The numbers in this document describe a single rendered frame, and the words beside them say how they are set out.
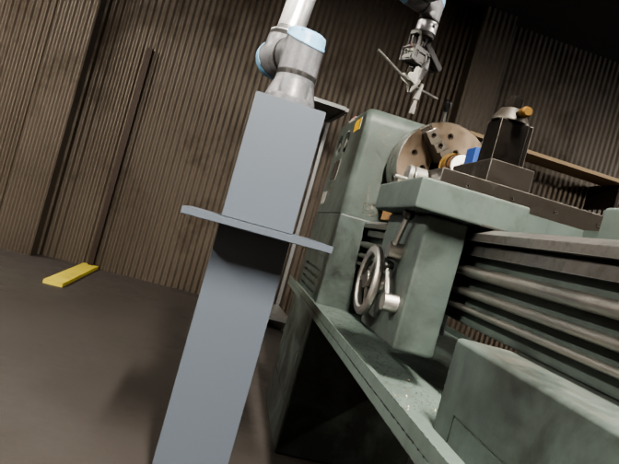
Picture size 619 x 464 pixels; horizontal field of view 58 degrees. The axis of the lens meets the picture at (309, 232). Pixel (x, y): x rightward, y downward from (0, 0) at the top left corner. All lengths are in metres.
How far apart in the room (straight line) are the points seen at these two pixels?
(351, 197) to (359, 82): 3.20
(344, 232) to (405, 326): 0.90
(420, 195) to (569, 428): 0.53
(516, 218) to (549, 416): 0.52
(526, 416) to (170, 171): 4.35
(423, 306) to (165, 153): 3.96
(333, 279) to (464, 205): 0.96
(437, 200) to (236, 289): 0.70
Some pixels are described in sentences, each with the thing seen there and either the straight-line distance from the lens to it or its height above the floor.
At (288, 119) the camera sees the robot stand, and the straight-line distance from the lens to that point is 1.54.
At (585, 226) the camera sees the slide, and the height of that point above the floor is 0.94.
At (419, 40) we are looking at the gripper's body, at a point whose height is 1.53.
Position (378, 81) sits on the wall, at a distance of 5.12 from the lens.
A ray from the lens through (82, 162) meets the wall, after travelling 4.95.
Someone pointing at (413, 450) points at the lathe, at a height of 0.53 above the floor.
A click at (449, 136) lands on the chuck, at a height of 1.19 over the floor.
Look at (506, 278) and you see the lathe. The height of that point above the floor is 0.78.
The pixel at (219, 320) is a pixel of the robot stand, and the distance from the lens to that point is 1.55.
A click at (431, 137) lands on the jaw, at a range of 1.82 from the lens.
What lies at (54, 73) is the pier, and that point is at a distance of 4.93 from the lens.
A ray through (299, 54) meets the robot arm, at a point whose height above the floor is 1.24.
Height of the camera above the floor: 0.77
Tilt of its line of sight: level
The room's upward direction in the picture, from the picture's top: 16 degrees clockwise
